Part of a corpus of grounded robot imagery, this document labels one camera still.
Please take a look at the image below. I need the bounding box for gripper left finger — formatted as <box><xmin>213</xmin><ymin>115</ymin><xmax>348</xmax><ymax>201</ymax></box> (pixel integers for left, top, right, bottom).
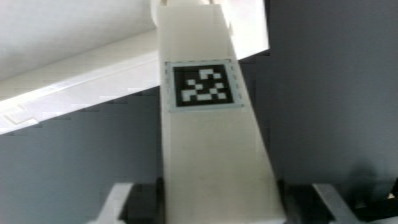
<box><xmin>87</xmin><ymin>182</ymin><xmax>164</xmax><ymax>224</ymax></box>

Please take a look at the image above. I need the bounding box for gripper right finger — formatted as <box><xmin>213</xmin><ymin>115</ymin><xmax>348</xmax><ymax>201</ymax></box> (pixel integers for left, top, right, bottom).
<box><xmin>279</xmin><ymin>181</ymin><xmax>398</xmax><ymax>224</ymax></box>

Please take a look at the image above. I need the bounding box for white desk tabletop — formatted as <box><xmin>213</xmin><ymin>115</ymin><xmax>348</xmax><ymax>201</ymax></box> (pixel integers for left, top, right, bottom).
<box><xmin>0</xmin><ymin>0</ymin><xmax>272</xmax><ymax>136</ymax></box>

